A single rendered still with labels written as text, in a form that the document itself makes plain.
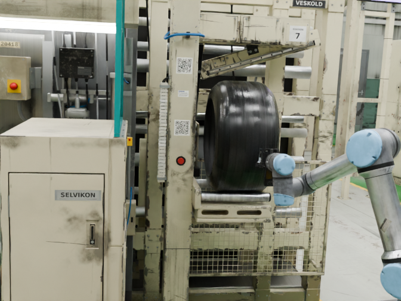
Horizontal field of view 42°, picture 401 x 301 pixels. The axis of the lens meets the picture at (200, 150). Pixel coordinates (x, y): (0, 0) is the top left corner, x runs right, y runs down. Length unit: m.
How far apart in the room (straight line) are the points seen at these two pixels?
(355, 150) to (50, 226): 1.02
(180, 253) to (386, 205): 1.20
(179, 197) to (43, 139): 0.97
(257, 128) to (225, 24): 0.66
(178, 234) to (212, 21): 1.09
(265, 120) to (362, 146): 0.73
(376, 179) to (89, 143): 0.92
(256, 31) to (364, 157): 1.25
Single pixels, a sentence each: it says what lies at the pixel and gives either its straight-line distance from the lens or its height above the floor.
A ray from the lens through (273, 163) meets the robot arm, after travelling 1.92.
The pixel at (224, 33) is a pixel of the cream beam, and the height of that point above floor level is 1.68.
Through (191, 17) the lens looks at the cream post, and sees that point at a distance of 2.44.
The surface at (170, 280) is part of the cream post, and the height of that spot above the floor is 0.46.
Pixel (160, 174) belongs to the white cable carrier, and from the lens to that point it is 2.49.
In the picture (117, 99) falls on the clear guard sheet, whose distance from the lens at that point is 1.69.
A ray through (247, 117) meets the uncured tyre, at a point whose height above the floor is 1.29.
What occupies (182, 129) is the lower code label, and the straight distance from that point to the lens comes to 2.45.
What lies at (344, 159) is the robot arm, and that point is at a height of 1.20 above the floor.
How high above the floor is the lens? 1.51
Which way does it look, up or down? 9 degrees down
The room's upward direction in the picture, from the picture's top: 2 degrees clockwise
